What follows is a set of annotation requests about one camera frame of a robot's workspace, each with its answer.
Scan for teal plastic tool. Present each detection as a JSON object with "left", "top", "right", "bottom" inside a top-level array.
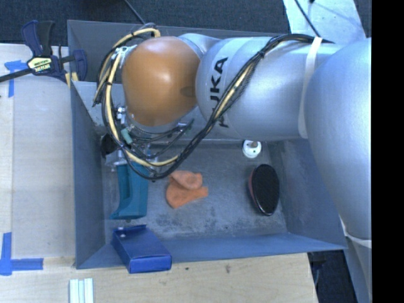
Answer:
[{"left": 109, "top": 162, "right": 150, "bottom": 221}]

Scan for orange cloth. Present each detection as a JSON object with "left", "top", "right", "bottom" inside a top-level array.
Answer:
[{"left": 165, "top": 170, "right": 210, "bottom": 210}]

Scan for pale wood flat board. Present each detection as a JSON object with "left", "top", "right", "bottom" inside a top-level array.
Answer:
[{"left": 11, "top": 45, "right": 77, "bottom": 260}]

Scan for small white cup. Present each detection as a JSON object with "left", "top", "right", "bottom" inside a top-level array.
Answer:
[{"left": 242, "top": 139, "right": 263, "bottom": 159}]

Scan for blue box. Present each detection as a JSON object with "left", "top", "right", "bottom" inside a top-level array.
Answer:
[{"left": 110, "top": 225, "right": 173, "bottom": 275}]

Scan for grey metal bin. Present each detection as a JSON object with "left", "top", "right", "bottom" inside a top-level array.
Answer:
[{"left": 66, "top": 20, "right": 350, "bottom": 270}]

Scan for black and red oval object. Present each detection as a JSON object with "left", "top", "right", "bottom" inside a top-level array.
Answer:
[{"left": 247, "top": 163, "right": 281, "bottom": 217}]

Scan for black cylinder on white bracket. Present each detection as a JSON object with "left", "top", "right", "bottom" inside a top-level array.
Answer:
[{"left": 100, "top": 133, "right": 119, "bottom": 158}]

